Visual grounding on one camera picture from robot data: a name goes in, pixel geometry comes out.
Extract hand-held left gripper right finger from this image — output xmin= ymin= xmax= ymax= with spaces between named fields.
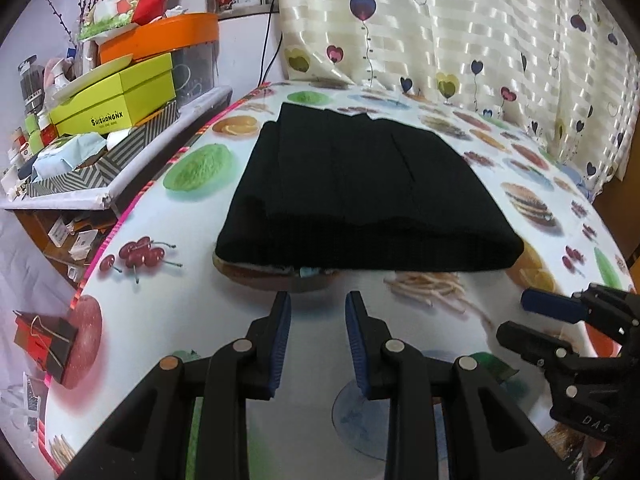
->
xmin=345 ymin=291 xmax=573 ymax=480

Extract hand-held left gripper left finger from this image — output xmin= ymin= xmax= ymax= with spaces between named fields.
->
xmin=57 ymin=291 xmax=292 ymax=480

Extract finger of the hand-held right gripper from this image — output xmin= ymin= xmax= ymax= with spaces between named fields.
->
xmin=520 ymin=284 xmax=640 ymax=336
xmin=496 ymin=320 xmax=623 ymax=443

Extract black pants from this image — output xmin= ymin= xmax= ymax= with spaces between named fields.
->
xmin=214 ymin=102 xmax=525 ymax=273

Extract fruit print tablecloth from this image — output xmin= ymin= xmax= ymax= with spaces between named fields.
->
xmin=37 ymin=79 xmax=640 ymax=480

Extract black binder clip red cards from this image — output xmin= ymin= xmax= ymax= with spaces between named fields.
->
xmin=12 ymin=310 xmax=79 ymax=386

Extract white shelf board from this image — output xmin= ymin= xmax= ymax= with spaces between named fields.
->
xmin=0 ymin=85 xmax=234 ymax=211

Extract grey striped box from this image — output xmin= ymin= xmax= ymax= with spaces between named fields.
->
xmin=25 ymin=100 xmax=181 ymax=199

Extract light blue packet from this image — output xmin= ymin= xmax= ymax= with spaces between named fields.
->
xmin=31 ymin=132 xmax=108 ymax=181

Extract lime green cardboard box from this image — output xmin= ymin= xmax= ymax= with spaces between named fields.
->
xmin=49 ymin=53 xmax=179 ymax=138

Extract heart print cream curtain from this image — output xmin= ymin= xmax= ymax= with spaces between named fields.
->
xmin=275 ymin=0 xmax=636 ymax=196

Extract pale green box lid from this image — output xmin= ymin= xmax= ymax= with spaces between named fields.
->
xmin=50 ymin=53 xmax=134 ymax=103

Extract orange lidded clear container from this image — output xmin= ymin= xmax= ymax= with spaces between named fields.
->
xmin=97 ymin=12 xmax=221 ymax=107

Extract dark jar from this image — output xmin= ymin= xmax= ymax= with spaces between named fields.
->
xmin=19 ymin=55 xmax=46 ymax=112

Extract cartoon print snack bag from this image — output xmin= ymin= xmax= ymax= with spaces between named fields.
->
xmin=77 ymin=0 xmax=151 ymax=41

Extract black cable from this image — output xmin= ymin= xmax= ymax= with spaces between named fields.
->
xmin=260 ymin=32 xmax=284 ymax=83
xmin=257 ymin=2 xmax=276 ymax=86

